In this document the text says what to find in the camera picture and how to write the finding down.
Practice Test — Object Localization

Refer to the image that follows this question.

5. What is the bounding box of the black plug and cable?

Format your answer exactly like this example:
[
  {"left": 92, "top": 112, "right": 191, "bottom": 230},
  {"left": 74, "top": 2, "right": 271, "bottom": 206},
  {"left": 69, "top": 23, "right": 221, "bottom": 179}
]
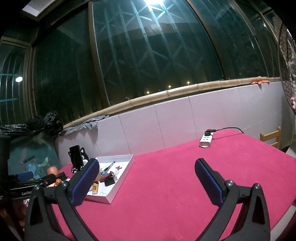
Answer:
[{"left": 204, "top": 126, "right": 245, "bottom": 137}]

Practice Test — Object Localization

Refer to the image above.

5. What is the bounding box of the black small case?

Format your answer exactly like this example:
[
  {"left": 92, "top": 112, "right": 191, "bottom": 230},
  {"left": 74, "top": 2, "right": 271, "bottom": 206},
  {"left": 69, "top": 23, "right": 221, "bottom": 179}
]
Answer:
[{"left": 104, "top": 177, "right": 115, "bottom": 187}]

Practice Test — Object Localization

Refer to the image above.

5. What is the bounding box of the orange cloth on ledge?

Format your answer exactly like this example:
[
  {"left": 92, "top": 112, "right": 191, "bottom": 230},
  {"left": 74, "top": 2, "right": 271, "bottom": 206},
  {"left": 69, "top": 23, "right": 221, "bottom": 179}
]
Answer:
[{"left": 251, "top": 80, "right": 270, "bottom": 85}]

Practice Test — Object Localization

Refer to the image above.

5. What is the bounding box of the pink table cloth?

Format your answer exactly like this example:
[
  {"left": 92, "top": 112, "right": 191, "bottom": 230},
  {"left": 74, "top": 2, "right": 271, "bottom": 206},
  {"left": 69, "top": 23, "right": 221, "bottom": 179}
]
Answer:
[{"left": 77, "top": 130, "right": 295, "bottom": 240}]

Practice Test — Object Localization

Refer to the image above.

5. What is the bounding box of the white shallow tray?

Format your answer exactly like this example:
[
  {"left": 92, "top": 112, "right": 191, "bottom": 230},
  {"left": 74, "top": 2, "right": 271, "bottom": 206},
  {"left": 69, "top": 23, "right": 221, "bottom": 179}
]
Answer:
[{"left": 85, "top": 154, "right": 134, "bottom": 204}]

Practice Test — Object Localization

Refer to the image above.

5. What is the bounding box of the red apple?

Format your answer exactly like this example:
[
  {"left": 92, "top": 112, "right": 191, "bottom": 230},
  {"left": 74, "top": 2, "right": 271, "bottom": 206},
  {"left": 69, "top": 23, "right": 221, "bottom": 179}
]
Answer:
[{"left": 47, "top": 166, "right": 59, "bottom": 176}]

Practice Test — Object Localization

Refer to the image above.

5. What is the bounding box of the wooden chair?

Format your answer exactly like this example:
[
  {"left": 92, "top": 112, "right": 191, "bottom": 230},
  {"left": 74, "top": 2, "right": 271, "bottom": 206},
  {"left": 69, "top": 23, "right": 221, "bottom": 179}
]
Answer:
[{"left": 259, "top": 126, "right": 281, "bottom": 149}]

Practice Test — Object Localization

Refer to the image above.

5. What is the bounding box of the small orange fruit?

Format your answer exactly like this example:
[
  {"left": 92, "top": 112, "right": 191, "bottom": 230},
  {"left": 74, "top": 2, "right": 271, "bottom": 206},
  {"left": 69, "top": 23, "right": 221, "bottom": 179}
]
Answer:
[{"left": 55, "top": 178, "right": 62, "bottom": 186}]

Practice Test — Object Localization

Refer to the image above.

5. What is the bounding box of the black plastic bag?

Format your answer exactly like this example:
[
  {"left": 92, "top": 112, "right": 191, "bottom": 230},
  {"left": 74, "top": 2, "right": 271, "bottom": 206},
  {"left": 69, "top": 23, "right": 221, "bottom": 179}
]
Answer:
[{"left": 1, "top": 111, "right": 63, "bottom": 138}]

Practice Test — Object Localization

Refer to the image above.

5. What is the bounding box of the yellow lighter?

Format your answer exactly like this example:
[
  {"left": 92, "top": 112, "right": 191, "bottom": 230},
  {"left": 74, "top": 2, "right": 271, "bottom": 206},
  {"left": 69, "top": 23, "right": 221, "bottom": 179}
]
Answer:
[{"left": 92, "top": 181, "right": 99, "bottom": 195}]

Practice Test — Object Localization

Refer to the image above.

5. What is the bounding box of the blue mouse poster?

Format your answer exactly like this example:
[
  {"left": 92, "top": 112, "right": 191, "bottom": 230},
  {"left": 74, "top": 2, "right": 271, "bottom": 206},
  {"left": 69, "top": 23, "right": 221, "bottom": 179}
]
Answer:
[{"left": 8, "top": 143, "right": 61, "bottom": 179}]

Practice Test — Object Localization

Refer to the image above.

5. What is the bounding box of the black cat phone stand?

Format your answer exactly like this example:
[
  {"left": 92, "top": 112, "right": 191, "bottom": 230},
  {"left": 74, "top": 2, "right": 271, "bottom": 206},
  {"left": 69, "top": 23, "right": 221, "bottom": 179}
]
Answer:
[{"left": 68, "top": 145, "right": 89, "bottom": 174}]

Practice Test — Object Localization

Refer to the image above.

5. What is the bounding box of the wicker hanging chair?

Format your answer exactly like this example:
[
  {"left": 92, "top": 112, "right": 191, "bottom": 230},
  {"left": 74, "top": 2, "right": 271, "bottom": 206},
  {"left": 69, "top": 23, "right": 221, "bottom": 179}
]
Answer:
[{"left": 278, "top": 23, "right": 295, "bottom": 113}]

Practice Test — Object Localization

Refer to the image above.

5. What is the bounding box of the red box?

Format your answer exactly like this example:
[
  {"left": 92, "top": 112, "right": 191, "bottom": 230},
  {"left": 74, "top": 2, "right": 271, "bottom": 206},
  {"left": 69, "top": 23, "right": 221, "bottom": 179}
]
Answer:
[{"left": 99, "top": 173, "right": 113, "bottom": 182}]

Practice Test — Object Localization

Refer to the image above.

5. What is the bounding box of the grey cloth on ledge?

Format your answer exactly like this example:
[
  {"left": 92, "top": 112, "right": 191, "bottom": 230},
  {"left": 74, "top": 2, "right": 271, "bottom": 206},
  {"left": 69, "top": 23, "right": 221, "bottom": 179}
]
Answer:
[{"left": 59, "top": 115, "right": 109, "bottom": 136}]

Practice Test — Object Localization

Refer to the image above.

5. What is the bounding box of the black phone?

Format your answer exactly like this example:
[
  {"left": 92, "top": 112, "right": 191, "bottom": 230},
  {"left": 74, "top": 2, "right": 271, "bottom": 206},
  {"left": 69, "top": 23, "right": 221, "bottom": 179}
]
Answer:
[{"left": 68, "top": 145, "right": 83, "bottom": 168}]

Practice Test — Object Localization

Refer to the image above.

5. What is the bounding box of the white power strip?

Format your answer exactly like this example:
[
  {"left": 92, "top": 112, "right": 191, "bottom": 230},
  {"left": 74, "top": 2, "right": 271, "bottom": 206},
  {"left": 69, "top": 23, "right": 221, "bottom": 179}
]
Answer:
[{"left": 199, "top": 132, "right": 213, "bottom": 148}]

